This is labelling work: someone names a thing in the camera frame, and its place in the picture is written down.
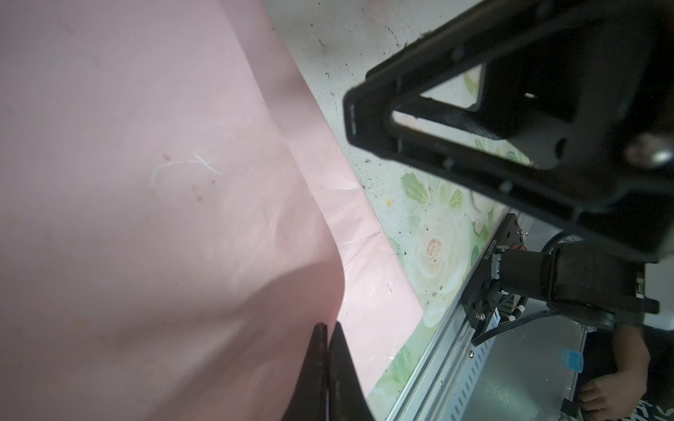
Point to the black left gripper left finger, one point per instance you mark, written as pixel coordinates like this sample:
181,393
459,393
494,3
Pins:
310,398

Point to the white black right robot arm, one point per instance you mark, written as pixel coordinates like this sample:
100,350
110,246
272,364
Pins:
580,281

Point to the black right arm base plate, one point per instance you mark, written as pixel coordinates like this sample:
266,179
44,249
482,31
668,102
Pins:
483,291

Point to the purple and pink wrapping paper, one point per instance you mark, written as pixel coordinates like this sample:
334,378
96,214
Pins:
176,217

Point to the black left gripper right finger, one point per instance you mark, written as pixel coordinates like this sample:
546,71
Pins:
346,401

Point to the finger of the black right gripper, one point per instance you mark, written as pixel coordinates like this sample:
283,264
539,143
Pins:
560,109

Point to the aluminium frame rail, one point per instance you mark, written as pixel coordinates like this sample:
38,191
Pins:
524,374

